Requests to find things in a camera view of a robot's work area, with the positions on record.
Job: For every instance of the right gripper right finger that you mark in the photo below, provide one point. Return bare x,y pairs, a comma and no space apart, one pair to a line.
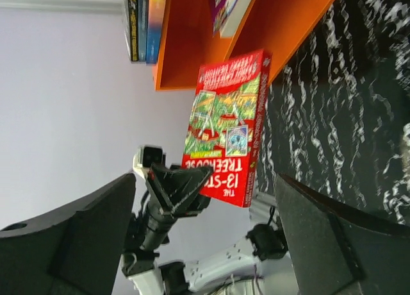
338,249

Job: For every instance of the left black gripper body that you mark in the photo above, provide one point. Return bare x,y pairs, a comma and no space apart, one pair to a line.
155,222

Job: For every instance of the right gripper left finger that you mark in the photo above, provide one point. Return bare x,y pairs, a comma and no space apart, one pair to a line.
73,249

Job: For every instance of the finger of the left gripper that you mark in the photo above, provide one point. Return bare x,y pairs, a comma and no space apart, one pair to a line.
163,182

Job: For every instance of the red 13-storey treehouse book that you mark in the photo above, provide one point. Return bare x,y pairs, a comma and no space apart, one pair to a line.
225,125

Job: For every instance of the purple 117-storey treehouse book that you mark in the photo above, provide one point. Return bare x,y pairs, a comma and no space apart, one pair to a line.
226,16

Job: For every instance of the blue Jane Eyre book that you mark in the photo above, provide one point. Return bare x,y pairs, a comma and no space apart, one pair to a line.
156,11

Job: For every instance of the grey-blue hardcover book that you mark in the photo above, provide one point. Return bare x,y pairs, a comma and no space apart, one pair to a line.
142,29

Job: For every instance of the black paperback book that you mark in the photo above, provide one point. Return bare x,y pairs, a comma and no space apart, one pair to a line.
129,19

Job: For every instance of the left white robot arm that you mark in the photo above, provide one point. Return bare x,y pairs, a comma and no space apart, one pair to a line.
205,276

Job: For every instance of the orange wooden shelf cabinet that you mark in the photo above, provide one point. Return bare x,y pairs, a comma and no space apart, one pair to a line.
188,41

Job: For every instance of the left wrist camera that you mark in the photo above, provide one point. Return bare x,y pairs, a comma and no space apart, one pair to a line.
145,157

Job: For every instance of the aluminium mounting rail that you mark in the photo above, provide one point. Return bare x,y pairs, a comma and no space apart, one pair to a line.
263,209

